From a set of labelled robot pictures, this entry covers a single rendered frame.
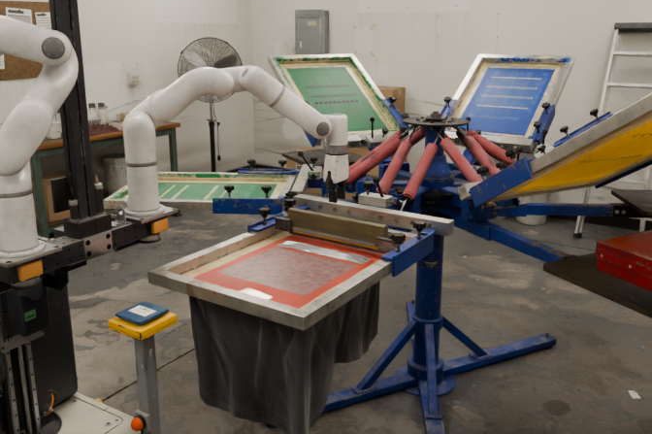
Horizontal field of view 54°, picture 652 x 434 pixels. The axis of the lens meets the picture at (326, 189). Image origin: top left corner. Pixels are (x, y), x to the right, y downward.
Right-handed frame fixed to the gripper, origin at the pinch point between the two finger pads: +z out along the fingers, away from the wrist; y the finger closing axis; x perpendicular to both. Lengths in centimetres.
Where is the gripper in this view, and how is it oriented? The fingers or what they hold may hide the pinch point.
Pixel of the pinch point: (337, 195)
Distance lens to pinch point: 225.2
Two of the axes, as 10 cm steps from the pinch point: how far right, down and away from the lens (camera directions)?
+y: -5.5, 2.1, -8.1
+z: 0.1, 9.7, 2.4
